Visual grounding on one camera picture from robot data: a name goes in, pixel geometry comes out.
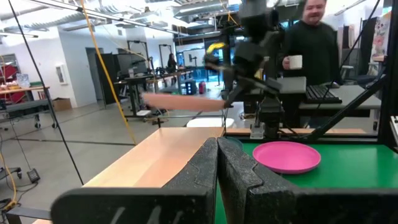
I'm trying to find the grey wheeled cart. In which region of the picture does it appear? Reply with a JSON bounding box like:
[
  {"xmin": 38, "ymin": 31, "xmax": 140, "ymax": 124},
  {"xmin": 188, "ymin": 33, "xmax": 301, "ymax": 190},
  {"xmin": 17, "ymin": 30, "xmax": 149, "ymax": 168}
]
[{"xmin": 0, "ymin": 98, "xmax": 59, "ymax": 130}]

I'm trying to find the grey desk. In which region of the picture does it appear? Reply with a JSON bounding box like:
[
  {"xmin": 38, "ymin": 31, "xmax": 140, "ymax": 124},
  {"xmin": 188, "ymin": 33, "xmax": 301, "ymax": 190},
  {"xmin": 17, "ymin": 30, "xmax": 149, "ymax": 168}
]
[{"xmin": 275, "ymin": 76, "xmax": 382, "ymax": 119}]

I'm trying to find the yellow tag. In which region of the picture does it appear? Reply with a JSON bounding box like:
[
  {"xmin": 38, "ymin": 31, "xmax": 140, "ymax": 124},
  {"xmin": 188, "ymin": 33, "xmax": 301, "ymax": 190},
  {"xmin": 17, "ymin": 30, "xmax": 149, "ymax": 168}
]
[{"xmin": 206, "ymin": 42, "xmax": 227, "ymax": 54}]

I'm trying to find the black keyboard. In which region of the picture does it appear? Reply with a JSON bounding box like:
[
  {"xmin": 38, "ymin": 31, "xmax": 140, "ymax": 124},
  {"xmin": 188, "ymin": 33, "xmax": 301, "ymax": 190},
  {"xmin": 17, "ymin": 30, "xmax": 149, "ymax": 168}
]
[{"xmin": 304, "ymin": 84, "xmax": 343, "ymax": 105}]

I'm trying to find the black chair base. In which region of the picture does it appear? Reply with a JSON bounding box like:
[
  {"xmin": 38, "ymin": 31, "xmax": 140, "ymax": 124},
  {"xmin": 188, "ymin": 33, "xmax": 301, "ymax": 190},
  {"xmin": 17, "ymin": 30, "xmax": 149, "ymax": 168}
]
[{"xmin": 0, "ymin": 166, "xmax": 23, "ymax": 182}]

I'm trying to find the cardboard box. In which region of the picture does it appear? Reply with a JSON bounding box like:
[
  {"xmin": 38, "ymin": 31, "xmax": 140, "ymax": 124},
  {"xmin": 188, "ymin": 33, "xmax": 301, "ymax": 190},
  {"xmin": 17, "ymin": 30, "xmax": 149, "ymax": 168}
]
[{"xmin": 52, "ymin": 97, "xmax": 73, "ymax": 113}]

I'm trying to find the wooden table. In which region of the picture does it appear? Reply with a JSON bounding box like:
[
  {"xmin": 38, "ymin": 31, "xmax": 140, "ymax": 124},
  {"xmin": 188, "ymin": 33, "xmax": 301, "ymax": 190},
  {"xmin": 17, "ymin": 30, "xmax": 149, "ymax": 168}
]
[{"xmin": 0, "ymin": 86, "xmax": 50, "ymax": 103}]

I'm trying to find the person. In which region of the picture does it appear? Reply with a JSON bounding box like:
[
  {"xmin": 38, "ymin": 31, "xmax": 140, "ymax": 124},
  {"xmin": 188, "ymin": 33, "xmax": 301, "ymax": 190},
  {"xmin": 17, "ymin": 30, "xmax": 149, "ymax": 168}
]
[
  {"xmin": 275, "ymin": 0, "xmax": 342, "ymax": 129},
  {"xmin": 167, "ymin": 52, "xmax": 178, "ymax": 72}
]

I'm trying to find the black desk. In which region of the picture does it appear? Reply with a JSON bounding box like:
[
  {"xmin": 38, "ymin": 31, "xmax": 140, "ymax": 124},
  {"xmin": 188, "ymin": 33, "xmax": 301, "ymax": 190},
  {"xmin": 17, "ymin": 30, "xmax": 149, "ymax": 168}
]
[{"xmin": 113, "ymin": 70, "xmax": 195, "ymax": 119}]

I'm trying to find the magenta plate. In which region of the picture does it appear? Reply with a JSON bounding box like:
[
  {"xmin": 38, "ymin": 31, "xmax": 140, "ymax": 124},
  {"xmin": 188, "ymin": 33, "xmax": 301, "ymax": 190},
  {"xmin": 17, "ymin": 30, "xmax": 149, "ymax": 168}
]
[{"xmin": 252, "ymin": 141, "xmax": 322, "ymax": 175}]

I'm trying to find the white wall frame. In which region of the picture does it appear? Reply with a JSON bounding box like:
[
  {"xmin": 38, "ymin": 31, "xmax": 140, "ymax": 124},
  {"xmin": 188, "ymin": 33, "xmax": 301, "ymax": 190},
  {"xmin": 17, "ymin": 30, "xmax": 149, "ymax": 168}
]
[{"xmin": 55, "ymin": 63, "xmax": 68, "ymax": 86}]

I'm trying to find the green table mat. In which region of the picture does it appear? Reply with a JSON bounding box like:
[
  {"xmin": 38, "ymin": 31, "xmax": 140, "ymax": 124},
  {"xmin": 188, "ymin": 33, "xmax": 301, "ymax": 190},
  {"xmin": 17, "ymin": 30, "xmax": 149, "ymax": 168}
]
[{"xmin": 214, "ymin": 141, "xmax": 398, "ymax": 224}]

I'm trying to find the black metal rig frame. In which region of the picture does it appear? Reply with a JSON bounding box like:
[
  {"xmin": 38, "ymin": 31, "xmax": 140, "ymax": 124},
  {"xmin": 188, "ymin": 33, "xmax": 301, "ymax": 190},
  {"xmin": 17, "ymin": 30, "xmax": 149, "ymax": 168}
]
[{"xmin": 224, "ymin": 0, "xmax": 398, "ymax": 153}]

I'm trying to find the yellow hanging cable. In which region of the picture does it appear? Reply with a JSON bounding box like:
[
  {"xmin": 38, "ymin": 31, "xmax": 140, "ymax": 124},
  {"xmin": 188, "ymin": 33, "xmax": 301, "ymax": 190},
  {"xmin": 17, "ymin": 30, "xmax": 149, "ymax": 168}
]
[{"xmin": 80, "ymin": 0, "xmax": 138, "ymax": 146}]

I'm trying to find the white controller box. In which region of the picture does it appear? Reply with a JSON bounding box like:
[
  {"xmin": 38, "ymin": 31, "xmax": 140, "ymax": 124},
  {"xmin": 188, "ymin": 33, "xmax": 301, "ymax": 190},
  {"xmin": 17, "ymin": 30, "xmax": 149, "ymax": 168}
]
[{"xmin": 249, "ymin": 121, "xmax": 266, "ymax": 139}]

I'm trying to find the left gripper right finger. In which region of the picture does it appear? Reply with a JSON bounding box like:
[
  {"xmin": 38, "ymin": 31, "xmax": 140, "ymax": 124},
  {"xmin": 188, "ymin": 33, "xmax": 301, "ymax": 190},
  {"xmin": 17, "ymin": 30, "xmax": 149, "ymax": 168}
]
[{"xmin": 216, "ymin": 136, "xmax": 398, "ymax": 224}]

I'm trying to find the red fabric item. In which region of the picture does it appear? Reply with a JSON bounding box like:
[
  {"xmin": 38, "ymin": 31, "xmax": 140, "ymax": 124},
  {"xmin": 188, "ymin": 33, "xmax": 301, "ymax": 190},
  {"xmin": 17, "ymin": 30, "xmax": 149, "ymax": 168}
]
[{"xmin": 0, "ymin": 63, "xmax": 20, "ymax": 103}]

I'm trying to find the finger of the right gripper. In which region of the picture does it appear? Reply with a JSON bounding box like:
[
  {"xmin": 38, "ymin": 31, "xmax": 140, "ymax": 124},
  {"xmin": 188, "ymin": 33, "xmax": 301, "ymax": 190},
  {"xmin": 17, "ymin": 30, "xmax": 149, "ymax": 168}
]
[{"xmin": 224, "ymin": 83, "xmax": 249, "ymax": 108}]

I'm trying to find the yellow floor cable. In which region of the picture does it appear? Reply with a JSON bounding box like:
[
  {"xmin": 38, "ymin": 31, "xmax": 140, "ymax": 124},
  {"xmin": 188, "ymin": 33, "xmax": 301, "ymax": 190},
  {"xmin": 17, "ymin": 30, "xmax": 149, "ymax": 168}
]
[{"xmin": 0, "ymin": 151, "xmax": 19, "ymax": 212}]

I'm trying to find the computer monitor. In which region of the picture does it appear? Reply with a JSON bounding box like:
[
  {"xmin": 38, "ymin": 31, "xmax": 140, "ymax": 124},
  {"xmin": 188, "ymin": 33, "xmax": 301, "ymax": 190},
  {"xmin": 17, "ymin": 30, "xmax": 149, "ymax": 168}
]
[{"xmin": 116, "ymin": 52, "xmax": 149, "ymax": 75}]

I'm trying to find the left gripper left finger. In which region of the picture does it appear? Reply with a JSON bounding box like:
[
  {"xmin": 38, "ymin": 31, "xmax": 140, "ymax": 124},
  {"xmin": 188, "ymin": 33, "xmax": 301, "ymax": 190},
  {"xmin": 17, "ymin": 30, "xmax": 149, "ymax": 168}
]
[{"xmin": 50, "ymin": 136, "xmax": 219, "ymax": 224}]

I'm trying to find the black hanging cable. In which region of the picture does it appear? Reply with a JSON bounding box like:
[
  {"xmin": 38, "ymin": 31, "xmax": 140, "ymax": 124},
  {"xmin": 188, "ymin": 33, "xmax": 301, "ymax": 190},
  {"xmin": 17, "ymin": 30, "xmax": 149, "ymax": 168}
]
[{"xmin": 6, "ymin": 0, "xmax": 85, "ymax": 187}]

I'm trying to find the flower poster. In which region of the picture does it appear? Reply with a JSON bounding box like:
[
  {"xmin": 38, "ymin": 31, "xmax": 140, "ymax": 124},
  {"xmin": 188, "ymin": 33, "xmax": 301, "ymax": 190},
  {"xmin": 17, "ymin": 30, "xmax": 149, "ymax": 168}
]
[{"xmin": 371, "ymin": 11, "xmax": 392, "ymax": 58}]

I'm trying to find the black power adapter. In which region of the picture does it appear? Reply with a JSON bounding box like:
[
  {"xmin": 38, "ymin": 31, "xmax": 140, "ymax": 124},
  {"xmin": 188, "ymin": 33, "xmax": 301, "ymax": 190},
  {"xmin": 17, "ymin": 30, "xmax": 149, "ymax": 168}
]
[{"xmin": 26, "ymin": 167, "xmax": 42, "ymax": 184}]

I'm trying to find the white mug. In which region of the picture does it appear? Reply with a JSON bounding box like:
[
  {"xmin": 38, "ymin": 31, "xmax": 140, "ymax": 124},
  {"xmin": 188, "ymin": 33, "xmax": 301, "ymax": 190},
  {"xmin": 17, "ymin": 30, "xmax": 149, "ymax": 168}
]
[{"xmin": 288, "ymin": 54, "xmax": 303, "ymax": 70}]

